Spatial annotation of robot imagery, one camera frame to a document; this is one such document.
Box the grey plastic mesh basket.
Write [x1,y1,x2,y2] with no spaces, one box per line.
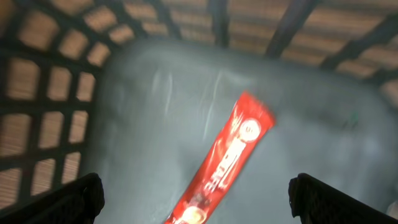
[1,1,397,223]

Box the red stick sachet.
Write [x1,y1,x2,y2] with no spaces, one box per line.
[165,91,275,224]

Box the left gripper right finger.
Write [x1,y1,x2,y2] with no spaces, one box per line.
[288,173,397,224]

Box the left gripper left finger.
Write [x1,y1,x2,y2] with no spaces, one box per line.
[1,172,105,224]

